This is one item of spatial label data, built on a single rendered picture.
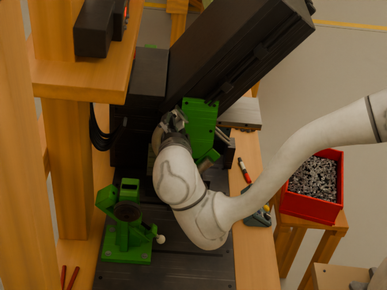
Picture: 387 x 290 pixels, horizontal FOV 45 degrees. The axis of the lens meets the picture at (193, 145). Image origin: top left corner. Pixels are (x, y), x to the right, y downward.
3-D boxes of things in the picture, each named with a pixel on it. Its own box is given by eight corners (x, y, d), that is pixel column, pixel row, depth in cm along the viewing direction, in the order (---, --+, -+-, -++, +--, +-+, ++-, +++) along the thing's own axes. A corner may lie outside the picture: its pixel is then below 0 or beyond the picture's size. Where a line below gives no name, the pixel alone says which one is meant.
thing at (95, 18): (115, 27, 114) (115, 0, 109) (106, 59, 103) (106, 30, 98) (86, 24, 114) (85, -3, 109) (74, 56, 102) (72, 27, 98)
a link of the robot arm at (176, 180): (146, 152, 118) (169, 191, 124) (141, 184, 104) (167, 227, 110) (185, 136, 116) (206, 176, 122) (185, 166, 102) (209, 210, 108)
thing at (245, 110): (255, 104, 176) (257, 97, 174) (260, 131, 164) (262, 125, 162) (152, 94, 173) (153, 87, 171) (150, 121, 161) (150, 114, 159)
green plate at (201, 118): (209, 148, 161) (217, 91, 152) (210, 160, 154) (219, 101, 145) (176, 145, 161) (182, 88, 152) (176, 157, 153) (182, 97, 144)
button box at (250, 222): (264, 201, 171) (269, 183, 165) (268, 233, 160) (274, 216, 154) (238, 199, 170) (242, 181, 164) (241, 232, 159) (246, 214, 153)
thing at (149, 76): (163, 120, 194) (170, 49, 172) (159, 171, 171) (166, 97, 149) (120, 116, 193) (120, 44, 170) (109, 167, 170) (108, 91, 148)
